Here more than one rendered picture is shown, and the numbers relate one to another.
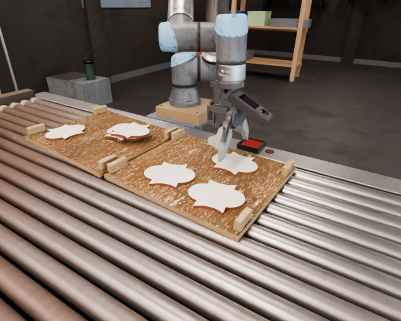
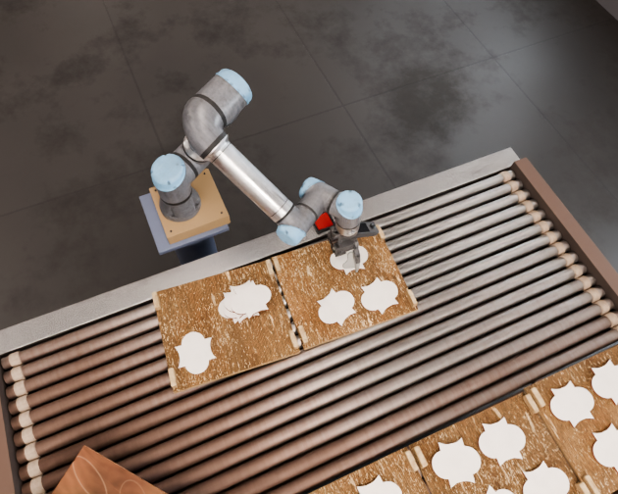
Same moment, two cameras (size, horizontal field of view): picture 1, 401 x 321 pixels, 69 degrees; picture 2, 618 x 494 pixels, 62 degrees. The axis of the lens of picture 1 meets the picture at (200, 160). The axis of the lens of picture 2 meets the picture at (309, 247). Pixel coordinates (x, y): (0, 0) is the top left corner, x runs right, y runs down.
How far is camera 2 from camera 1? 1.43 m
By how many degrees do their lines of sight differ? 50
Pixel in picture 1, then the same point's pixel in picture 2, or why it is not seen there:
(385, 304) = (482, 282)
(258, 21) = not seen: outside the picture
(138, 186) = (336, 333)
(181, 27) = (305, 222)
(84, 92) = not seen: outside the picture
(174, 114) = (196, 229)
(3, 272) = (372, 432)
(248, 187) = (381, 271)
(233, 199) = (390, 289)
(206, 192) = (373, 298)
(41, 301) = (403, 417)
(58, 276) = (389, 406)
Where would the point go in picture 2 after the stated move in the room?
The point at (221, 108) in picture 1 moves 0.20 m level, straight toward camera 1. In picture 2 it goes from (348, 246) to (399, 282)
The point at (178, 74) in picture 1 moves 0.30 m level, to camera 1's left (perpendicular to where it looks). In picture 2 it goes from (179, 194) to (115, 256)
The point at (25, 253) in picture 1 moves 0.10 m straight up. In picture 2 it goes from (361, 419) to (366, 413)
